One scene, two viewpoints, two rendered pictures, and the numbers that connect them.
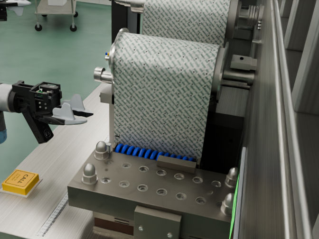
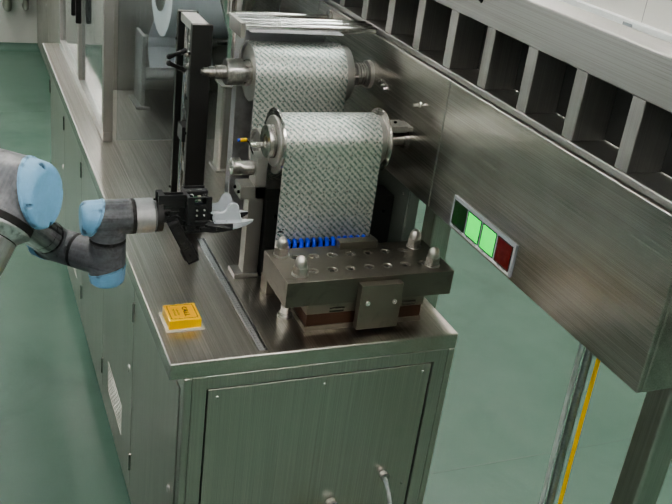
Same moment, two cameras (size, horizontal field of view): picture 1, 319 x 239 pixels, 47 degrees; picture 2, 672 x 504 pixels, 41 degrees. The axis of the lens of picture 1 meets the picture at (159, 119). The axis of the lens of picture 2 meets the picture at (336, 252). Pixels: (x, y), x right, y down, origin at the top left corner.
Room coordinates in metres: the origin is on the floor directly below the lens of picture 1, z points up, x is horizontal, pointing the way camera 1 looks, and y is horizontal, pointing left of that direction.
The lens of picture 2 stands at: (-0.74, 1.14, 1.91)
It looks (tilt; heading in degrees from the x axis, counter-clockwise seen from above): 26 degrees down; 323
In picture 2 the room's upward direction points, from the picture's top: 8 degrees clockwise
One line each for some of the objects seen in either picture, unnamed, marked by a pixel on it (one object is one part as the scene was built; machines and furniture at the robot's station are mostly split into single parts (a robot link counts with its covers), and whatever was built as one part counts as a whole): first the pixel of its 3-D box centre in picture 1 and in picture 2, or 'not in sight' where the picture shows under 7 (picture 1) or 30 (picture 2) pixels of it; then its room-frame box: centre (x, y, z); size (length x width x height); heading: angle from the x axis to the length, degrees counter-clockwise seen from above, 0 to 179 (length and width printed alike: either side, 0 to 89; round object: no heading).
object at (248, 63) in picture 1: (243, 61); (397, 125); (0.82, -0.19, 1.28); 0.06 x 0.05 x 0.02; 78
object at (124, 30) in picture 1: (121, 57); (274, 140); (0.88, 0.11, 1.25); 0.15 x 0.01 x 0.15; 168
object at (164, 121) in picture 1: (158, 124); (327, 205); (0.80, 0.00, 1.11); 0.23 x 0.01 x 0.18; 78
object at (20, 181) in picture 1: (21, 181); (181, 316); (0.77, 0.37, 0.91); 0.07 x 0.07 x 0.02; 78
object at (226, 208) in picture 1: (230, 202); (433, 255); (0.59, -0.16, 1.05); 0.04 x 0.04 x 0.04
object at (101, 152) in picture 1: (101, 149); (282, 245); (0.75, 0.14, 1.05); 0.04 x 0.04 x 0.04
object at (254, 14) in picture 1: (249, 15); (356, 73); (1.06, -0.23, 1.33); 0.07 x 0.07 x 0.07; 78
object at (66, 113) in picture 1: (68, 113); (233, 215); (0.82, 0.23, 1.11); 0.09 x 0.03 x 0.06; 69
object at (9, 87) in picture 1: (10, 97); (145, 214); (0.88, 0.41, 1.11); 0.08 x 0.05 x 0.08; 168
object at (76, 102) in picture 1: (77, 104); (226, 205); (0.87, 0.22, 1.11); 0.09 x 0.03 x 0.06; 87
